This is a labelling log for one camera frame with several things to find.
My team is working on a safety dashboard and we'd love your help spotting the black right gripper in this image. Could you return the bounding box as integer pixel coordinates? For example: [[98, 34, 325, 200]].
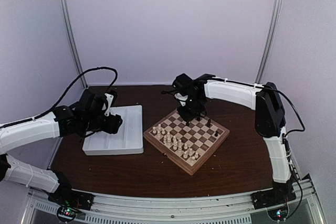
[[178, 95, 206, 122]]

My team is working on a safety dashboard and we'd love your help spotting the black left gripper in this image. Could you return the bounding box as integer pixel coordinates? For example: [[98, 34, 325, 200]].
[[82, 112, 122, 134]]

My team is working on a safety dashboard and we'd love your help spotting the wooden chess board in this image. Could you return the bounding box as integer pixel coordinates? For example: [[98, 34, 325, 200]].
[[143, 110, 230, 176]]

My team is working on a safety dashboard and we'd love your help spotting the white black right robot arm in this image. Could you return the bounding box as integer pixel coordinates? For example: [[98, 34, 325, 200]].
[[172, 73, 293, 204]]

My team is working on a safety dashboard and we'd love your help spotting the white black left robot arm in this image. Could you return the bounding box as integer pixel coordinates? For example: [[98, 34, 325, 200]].
[[1, 89, 123, 205]]

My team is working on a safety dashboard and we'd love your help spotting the white chess pieces group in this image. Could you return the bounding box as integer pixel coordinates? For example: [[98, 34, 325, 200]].
[[149, 123, 204, 166]]

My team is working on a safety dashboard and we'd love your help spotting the left controller board with LEDs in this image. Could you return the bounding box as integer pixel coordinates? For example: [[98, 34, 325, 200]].
[[56, 206, 79, 222]]

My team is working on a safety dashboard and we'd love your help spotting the controller board with leds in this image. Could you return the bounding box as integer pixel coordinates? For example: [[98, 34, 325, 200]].
[[267, 205, 289, 222], [56, 206, 79, 222]]

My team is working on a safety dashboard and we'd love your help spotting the right controller board with LEDs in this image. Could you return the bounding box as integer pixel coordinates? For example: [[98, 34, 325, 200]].
[[267, 205, 289, 222]]

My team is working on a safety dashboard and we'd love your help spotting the white plastic sorting tray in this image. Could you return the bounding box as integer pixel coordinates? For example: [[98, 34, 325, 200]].
[[82, 104, 144, 156]]

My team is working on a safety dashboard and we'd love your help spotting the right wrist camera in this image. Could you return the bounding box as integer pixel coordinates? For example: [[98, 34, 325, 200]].
[[173, 92, 188, 106]]

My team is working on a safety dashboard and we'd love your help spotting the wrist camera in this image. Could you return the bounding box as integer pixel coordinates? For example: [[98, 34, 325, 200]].
[[173, 92, 188, 106], [102, 90, 117, 116]]

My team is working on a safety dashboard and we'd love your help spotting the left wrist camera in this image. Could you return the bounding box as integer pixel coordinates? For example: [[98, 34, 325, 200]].
[[102, 90, 117, 116]]

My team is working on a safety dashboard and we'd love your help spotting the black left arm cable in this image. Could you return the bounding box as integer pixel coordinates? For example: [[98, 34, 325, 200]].
[[15, 66, 118, 125]]

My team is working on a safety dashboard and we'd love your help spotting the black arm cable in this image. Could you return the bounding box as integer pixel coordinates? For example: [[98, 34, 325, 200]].
[[161, 87, 307, 217], [15, 66, 118, 125]]

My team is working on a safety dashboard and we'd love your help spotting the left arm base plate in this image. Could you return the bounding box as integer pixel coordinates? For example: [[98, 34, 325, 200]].
[[46, 190, 94, 210]]

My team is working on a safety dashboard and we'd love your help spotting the aluminium front frame rail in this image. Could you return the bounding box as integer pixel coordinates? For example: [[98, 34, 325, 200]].
[[20, 174, 320, 224]]

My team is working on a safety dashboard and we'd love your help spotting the aluminium left corner post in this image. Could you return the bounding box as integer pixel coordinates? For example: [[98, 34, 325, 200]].
[[60, 0, 83, 74]]

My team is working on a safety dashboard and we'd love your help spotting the aluminium corner post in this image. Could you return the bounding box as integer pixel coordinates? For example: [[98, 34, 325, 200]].
[[255, 0, 283, 83], [60, 0, 83, 74]]

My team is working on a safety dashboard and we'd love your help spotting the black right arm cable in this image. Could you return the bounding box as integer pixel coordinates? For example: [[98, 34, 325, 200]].
[[161, 87, 307, 217]]

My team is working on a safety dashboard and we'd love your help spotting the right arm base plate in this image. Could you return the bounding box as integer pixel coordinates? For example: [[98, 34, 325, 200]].
[[251, 188, 297, 209]]

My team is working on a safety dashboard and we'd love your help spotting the aluminium right corner post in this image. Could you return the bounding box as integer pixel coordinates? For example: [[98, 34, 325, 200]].
[[255, 0, 283, 83]]

